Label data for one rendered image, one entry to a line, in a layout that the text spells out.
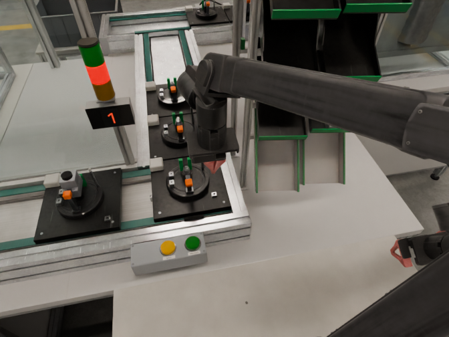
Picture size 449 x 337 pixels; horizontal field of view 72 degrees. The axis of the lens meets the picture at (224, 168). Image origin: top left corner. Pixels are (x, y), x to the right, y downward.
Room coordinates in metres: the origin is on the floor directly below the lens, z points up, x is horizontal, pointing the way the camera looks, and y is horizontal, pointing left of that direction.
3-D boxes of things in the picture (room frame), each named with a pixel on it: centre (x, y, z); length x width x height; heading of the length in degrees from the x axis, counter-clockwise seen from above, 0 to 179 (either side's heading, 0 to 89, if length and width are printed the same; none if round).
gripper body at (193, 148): (0.47, 0.02, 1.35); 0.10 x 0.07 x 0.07; 101
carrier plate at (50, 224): (0.58, 0.45, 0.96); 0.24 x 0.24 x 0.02; 12
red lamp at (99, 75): (0.73, 0.33, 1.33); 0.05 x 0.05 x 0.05
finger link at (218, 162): (0.47, 0.04, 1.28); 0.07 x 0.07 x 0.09; 11
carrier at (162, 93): (1.13, 0.22, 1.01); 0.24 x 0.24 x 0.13; 12
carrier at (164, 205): (0.65, 0.12, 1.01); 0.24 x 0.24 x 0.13; 12
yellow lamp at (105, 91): (0.73, 0.33, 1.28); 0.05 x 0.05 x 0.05
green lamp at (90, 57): (0.73, 0.33, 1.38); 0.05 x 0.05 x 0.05
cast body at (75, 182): (0.59, 0.45, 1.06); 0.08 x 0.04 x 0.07; 12
